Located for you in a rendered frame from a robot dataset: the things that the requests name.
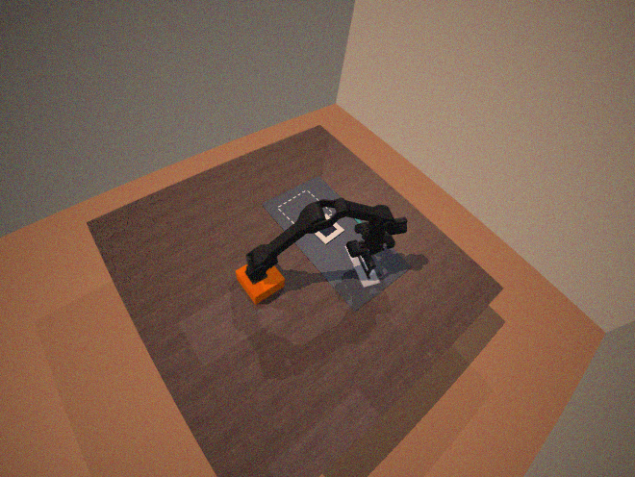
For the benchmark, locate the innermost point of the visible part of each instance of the grey flat mat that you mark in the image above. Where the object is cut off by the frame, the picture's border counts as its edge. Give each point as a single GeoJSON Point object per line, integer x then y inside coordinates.
{"type": "Point", "coordinates": [332, 259]}

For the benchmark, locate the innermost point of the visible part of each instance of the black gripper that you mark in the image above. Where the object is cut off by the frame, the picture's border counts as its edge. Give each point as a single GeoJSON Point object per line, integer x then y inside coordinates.
{"type": "Point", "coordinates": [375, 246]}

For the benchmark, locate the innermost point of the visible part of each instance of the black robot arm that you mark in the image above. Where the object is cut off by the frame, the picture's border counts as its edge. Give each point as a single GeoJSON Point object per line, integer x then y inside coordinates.
{"type": "Point", "coordinates": [312, 220]}

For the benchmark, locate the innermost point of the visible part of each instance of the cream square tile with dark square mark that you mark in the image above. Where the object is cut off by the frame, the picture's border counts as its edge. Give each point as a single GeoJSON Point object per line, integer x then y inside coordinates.
{"type": "Point", "coordinates": [330, 233]}

